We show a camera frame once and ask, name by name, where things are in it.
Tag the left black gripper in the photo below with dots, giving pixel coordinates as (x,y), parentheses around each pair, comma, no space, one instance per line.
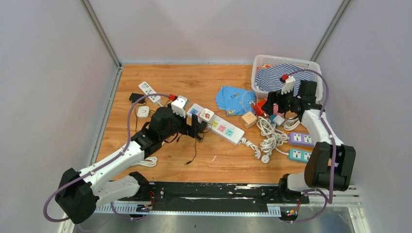
(191,130)

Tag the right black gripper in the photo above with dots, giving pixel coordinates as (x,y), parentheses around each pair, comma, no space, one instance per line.
(276,97)

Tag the red cube socket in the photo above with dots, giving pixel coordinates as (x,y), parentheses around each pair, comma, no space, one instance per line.
(258,108)

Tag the white back power strip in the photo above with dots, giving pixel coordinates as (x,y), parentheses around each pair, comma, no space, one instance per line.
(226,130)

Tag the wooden block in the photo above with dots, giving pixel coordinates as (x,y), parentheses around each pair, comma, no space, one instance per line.
(248,120)

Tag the white square plug adapter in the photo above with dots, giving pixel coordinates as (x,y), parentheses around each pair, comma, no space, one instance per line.
(143,112)

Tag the black power adapter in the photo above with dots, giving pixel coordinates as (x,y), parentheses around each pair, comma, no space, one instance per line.
(136,97)

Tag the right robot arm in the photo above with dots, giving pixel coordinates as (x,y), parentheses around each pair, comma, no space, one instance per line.
(331,162)

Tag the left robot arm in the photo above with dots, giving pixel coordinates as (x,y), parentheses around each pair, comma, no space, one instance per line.
(81,192)

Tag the white small charger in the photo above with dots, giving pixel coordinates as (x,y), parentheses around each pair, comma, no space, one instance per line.
(278,120)

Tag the blue striped cloth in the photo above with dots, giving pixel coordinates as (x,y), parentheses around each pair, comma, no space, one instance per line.
(268,79)

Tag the white plastic basket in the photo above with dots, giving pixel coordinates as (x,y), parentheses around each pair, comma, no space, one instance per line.
(263,61)

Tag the purple power strip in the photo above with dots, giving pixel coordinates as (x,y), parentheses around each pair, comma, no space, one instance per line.
(301,139)

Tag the teal power strip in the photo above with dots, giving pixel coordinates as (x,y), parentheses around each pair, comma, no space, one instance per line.
(300,156)

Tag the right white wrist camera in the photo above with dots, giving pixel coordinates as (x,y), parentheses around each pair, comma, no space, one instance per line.
(288,84)

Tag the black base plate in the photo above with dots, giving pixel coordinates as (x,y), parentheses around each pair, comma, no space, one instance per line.
(217,199)

